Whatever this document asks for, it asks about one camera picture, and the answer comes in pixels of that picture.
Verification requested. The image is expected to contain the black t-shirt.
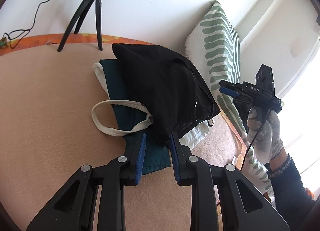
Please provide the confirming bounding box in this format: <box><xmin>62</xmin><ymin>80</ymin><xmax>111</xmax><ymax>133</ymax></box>
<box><xmin>112</xmin><ymin>43</ymin><xmax>220</xmax><ymax>145</ymax></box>

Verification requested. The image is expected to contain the right forearm dark sleeve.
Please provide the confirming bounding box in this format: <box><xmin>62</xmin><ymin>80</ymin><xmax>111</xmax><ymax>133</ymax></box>
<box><xmin>268</xmin><ymin>149</ymin><xmax>319</xmax><ymax>230</ymax></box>

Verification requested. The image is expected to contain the right white knit glove hand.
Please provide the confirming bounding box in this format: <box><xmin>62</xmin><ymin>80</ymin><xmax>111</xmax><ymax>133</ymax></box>
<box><xmin>247</xmin><ymin>108</ymin><xmax>283</xmax><ymax>165</ymax></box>

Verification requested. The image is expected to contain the green patterned white pillow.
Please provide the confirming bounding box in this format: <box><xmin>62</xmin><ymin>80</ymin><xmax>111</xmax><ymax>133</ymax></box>
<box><xmin>185</xmin><ymin>0</ymin><xmax>272</xmax><ymax>194</ymax></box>

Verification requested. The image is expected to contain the white folded garment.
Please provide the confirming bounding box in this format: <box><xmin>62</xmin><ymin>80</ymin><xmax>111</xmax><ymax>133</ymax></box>
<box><xmin>179</xmin><ymin>121</ymin><xmax>209</xmax><ymax>150</ymax></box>

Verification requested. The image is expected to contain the dark teal folded garment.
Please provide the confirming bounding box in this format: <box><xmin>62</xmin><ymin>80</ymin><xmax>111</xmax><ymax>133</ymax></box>
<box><xmin>99</xmin><ymin>59</ymin><xmax>171</xmax><ymax>175</ymax></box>

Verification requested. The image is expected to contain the beige fleece blanket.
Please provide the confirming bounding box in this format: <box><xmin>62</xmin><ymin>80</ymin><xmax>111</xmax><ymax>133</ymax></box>
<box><xmin>1</xmin><ymin>43</ymin><xmax>241</xmax><ymax>230</ymax></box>

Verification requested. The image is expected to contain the orange floral bedsheet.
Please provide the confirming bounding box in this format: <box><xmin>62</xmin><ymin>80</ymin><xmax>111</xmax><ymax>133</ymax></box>
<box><xmin>1</xmin><ymin>34</ymin><xmax>246</xmax><ymax>169</ymax></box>

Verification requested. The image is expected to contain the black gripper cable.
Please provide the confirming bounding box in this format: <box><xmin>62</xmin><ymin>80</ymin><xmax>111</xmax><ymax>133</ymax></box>
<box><xmin>216</xmin><ymin>107</ymin><xmax>272</xmax><ymax>206</ymax></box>

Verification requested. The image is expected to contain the black ring light cable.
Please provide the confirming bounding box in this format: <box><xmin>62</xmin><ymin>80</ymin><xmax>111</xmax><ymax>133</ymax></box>
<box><xmin>0</xmin><ymin>0</ymin><xmax>90</xmax><ymax>47</ymax></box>

